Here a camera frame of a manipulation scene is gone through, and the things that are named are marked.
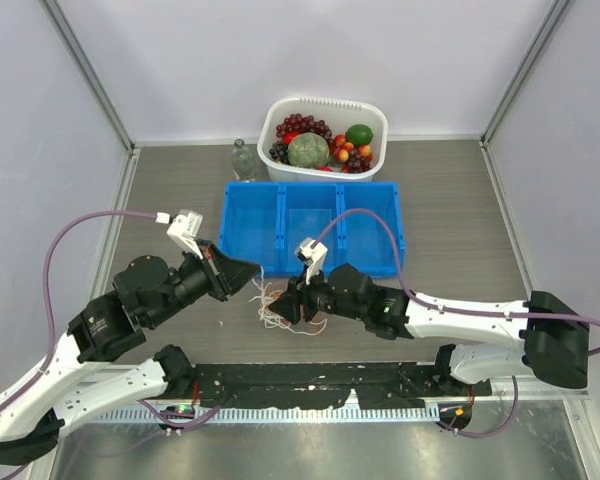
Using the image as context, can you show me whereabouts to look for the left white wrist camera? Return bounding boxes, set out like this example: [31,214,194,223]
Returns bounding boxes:
[155,209,203,259]

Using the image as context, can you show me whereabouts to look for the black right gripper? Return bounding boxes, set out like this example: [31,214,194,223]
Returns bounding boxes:
[269,264,367,325]

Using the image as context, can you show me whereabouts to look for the white cable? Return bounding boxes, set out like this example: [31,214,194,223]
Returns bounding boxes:
[248,267,326,337]

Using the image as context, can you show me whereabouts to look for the green mango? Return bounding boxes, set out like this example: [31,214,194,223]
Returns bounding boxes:
[345,124,374,147]

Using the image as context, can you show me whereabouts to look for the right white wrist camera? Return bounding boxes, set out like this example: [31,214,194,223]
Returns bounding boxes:
[295,237,328,285]

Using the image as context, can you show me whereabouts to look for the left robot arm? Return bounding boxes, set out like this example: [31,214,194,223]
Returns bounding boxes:
[0,241,260,466]

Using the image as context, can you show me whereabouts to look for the clear glass bottle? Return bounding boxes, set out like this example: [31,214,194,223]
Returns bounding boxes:
[231,138,257,182]

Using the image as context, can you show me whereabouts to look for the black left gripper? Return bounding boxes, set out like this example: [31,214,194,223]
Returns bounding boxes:
[149,237,263,326]

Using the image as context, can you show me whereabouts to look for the white plastic basket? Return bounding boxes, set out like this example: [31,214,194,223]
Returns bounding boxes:
[257,96,388,182]

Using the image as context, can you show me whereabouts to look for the white slotted cable duct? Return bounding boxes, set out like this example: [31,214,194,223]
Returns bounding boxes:
[90,403,440,425]

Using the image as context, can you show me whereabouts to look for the green melon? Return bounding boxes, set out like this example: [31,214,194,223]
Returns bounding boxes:
[288,133,330,169]

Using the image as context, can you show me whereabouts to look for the left blue bin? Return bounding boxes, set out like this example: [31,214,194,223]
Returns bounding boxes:
[218,182,279,275]

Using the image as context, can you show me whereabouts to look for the dark grape bunch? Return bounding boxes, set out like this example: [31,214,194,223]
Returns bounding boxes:
[269,141,290,165]

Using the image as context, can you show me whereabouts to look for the red grape bunch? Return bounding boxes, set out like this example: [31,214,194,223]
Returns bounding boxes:
[275,113,333,141]

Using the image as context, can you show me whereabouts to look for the red yellow peaches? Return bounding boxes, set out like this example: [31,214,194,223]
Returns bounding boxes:
[329,134,373,174]

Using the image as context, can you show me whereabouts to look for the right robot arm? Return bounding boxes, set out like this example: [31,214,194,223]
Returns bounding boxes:
[269,264,589,395]

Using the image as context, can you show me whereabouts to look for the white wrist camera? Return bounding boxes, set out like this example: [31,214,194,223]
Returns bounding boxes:
[295,237,328,285]
[155,209,203,259]

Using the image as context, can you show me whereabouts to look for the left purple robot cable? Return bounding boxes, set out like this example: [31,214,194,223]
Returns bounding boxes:
[0,209,226,480]

